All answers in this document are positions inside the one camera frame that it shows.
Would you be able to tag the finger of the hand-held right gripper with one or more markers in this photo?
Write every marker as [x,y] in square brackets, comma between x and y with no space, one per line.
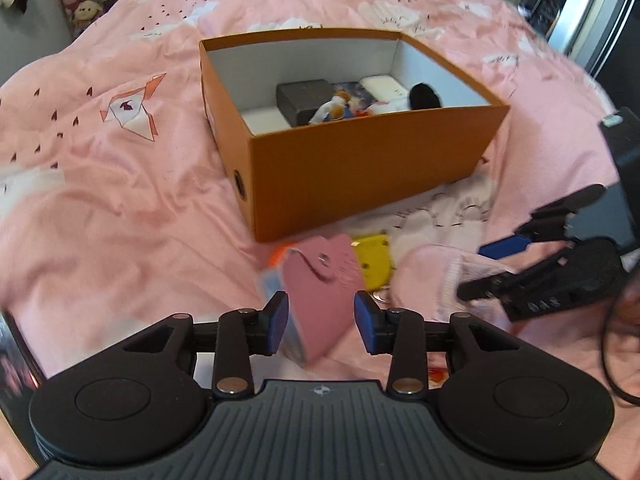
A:
[505,247]
[480,290]

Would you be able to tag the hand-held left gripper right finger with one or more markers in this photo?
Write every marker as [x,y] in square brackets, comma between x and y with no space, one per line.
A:
[365,320]

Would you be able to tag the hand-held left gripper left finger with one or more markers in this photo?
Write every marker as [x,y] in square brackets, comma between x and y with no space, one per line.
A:
[277,320]

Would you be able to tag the pink snap wallet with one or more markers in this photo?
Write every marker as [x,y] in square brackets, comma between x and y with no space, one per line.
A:
[325,300]

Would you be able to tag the pink knit cloth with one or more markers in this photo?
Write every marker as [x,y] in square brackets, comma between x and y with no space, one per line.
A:
[435,270]

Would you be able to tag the orange cardboard box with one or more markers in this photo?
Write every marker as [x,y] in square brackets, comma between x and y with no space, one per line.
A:
[350,170]

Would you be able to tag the small dark brown box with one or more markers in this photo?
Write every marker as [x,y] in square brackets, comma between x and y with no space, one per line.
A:
[300,97]

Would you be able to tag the orange plastic item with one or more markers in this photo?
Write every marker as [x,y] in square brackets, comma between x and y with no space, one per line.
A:
[280,255]

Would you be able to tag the black fluffy ball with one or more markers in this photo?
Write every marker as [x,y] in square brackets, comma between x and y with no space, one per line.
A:
[425,96]

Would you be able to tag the pink printed blanket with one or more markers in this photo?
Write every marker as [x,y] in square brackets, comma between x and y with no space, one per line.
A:
[125,200]

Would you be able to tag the white long box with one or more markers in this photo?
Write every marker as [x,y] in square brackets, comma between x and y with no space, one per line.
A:
[382,86]

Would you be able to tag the white orange plush toy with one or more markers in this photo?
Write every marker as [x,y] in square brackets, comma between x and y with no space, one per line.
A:
[330,109]

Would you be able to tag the colourful printed card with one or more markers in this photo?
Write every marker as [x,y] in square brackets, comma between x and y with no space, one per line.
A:
[357,92]

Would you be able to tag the beige bear plush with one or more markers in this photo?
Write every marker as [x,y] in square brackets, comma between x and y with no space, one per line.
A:
[87,10]

